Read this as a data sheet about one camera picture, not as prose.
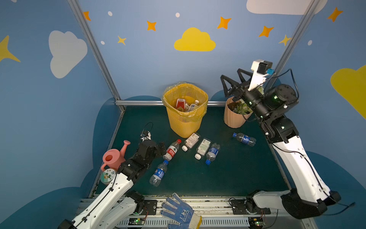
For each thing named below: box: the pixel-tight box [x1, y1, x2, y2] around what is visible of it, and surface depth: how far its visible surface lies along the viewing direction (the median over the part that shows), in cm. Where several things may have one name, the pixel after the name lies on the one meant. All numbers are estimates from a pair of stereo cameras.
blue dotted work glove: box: [160, 192, 203, 229], surface depth 73 cm
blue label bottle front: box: [149, 159, 169, 188], surface depth 84 cm
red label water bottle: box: [162, 138, 182, 162], surface depth 91 cm
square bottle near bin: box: [181, 132, 201, 152], surface depth 100 cm
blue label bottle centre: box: [205, 142, 221, 166], surface depth 93 cm
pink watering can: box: [100, 139, 131, 172], surface depth 83 cm
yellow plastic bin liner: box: [162, 82, 209, 121], surface depth 95 cm
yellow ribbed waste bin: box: [163, 83, 209, 139], surface depth 94 cm
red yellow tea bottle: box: [175, 98, 186, 110], surface depth 98 cm
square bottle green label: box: [194, 137, 212, 161], surface depth 97 cm
